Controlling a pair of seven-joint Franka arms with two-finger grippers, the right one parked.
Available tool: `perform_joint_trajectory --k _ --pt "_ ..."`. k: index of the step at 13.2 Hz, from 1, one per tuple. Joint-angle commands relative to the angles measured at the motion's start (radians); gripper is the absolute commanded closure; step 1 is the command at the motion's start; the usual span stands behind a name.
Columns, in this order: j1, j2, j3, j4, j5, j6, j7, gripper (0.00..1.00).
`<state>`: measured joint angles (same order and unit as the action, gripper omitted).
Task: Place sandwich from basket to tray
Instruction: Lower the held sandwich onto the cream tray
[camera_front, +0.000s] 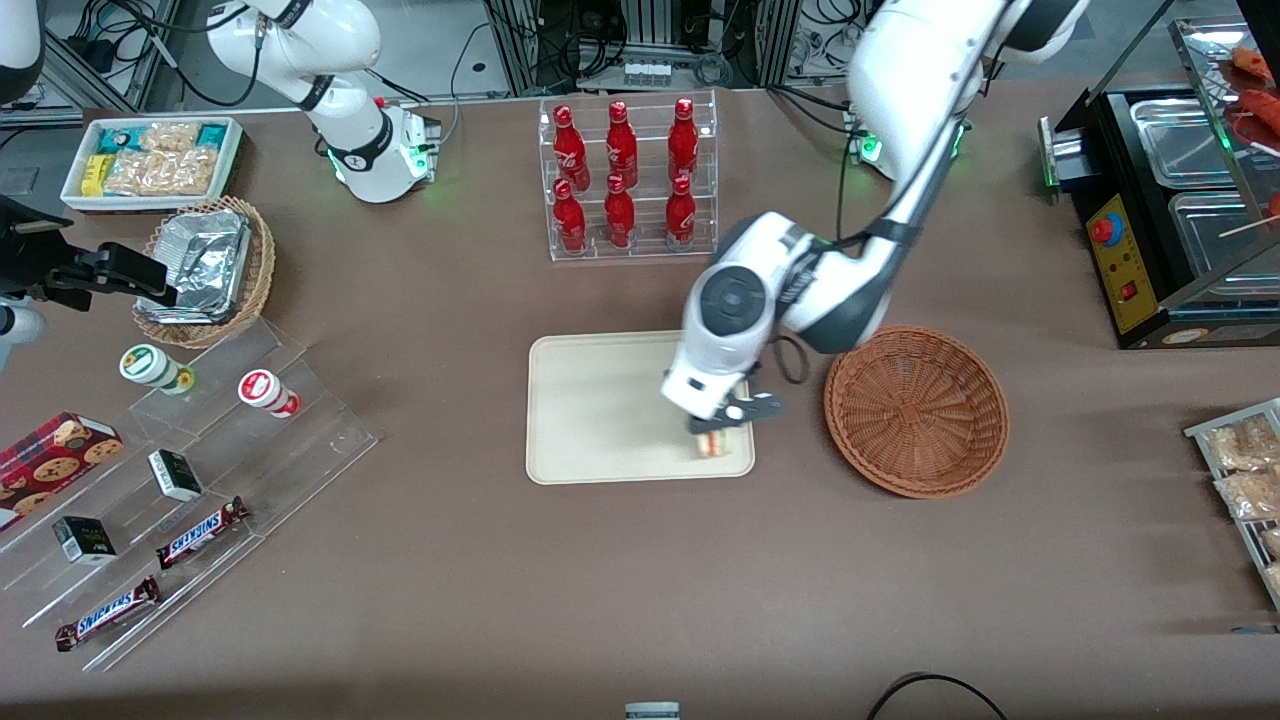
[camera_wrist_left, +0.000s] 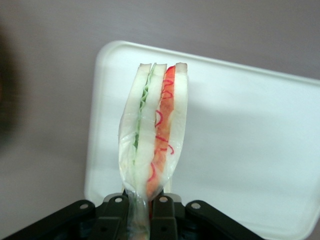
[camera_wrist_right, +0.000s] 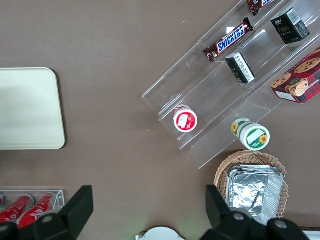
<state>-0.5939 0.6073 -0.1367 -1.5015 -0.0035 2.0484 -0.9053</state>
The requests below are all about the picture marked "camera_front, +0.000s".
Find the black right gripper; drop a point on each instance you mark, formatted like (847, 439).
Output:
(38, 262)

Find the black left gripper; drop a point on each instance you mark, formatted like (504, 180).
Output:
(702, 428)

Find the triangular sandwich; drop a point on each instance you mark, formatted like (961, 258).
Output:
(711, 445)

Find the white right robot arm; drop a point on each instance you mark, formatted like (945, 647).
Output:
(350, 140)

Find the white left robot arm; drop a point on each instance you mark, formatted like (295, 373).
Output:
(900, 80)

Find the beige plastic tray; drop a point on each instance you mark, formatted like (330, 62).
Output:
(600, 410)

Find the light wicker basket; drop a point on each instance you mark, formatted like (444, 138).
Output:
(262, 270)

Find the brown wicker basket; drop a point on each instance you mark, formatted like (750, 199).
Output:
(915, 415)

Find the tray of packaged snacks right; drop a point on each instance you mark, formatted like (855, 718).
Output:
(1196, 432)

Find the green lid cup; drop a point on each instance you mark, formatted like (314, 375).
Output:
(145, 364)

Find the aluminium foil container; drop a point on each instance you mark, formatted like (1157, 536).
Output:
(200, 262)

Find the yellow snack packet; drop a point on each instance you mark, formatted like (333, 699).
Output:
(95, 175)

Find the large clear nut snack bag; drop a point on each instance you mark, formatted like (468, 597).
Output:
(165, 172)

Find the teal snack packet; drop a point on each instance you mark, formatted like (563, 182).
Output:
(118, 140)

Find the small clear nut snack bag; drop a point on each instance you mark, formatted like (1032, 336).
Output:
(172, 134)

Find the white rectangular snack bin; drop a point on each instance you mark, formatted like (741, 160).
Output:
(232, 165)

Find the red cookie box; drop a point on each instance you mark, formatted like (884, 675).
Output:
(50, 462)

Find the clear acrylic bottle rack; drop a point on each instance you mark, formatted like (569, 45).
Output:
(650, 250)

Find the red lid cup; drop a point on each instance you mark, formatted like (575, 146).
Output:
(262, 389)

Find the small black box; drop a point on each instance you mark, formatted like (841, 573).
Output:
(176, 476)
(85, 541)

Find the red cola bottle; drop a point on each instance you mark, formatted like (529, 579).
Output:
(619, 218)
(569, 222)
(680, 216)
(621, 148)
(683, 145)
(569, 150)

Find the clear acrylic step display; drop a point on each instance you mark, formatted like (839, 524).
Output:
(290, 450)

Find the Snickers chocolate bar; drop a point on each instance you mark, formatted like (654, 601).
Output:
(108, 613)
(200, 533)

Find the small grey device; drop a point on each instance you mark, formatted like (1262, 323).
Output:
(652, 711)

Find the white power strip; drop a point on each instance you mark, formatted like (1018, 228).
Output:
(645, 73)

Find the black hot food display case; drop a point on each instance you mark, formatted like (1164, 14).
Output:
(1122, 265)

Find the clear bag of fried snack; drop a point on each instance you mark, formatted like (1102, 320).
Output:
(1252, 494)
(1242, 445)

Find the stainless steel pan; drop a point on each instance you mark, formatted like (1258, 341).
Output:
(1215, 245)
(1180, 145)

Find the red sausage on stick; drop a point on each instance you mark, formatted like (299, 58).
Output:
(1262, 105)
(1255, 65)

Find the aluminium equipment frame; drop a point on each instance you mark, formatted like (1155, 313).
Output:
(650, 25)

